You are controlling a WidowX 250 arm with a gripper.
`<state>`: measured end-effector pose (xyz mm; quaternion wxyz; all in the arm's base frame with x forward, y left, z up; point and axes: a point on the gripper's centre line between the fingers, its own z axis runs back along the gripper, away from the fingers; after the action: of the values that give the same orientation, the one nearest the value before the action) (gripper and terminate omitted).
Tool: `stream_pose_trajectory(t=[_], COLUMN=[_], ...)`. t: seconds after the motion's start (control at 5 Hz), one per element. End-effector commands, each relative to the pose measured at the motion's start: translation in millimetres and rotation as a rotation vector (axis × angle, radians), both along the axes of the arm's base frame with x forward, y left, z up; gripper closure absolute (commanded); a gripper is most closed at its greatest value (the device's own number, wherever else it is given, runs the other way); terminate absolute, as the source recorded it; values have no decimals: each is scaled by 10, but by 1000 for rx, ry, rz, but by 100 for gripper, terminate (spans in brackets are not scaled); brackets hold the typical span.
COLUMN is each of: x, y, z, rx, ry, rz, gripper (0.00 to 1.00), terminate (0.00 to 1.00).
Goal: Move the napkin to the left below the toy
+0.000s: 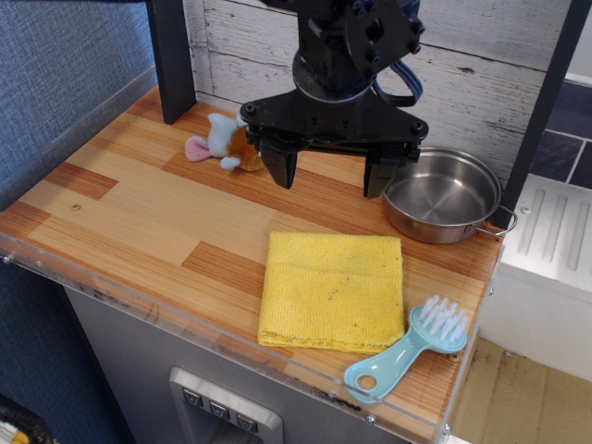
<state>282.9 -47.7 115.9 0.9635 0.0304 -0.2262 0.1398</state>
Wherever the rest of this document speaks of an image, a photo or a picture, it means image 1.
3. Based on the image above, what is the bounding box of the white toy sink unit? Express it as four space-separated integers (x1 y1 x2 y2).
479 175 591 380

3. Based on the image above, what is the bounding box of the yellow cloth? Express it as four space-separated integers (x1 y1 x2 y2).
258 231 405 353

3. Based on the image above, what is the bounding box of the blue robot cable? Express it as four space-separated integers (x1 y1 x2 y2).
372 59 425 107

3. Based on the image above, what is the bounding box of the light blue dish brush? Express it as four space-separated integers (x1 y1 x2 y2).
344 295 469 404

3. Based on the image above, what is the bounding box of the dark right support post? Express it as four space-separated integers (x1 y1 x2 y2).
500 0 591 210

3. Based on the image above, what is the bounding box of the stainless steel pot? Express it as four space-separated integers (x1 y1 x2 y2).
383 147 518 244

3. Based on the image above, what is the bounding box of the silver dispenser button panel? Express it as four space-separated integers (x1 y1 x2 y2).
169 367 284 443

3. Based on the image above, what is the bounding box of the dark support post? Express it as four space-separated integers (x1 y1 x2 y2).
500 0 591 210
146 0 196 124

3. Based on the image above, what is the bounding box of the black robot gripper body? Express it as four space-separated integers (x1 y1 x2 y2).
240 54 428 163

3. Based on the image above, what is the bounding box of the clear acrylic table guard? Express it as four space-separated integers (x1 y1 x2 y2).
0 232 452 438

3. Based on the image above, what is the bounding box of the grey toy fridge cabinet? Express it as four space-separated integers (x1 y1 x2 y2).
62 285 440 444

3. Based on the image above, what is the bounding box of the stuffed elephant toy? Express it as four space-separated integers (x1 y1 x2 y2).
185 113 265 172

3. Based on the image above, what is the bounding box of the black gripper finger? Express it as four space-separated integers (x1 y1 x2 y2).
259 137 298 189
364 147 403 199

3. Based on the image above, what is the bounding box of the dark left support post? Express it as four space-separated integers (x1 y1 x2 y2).
146 0 196 124

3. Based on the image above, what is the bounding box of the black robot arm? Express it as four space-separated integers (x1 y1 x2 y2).
240 1 428 199

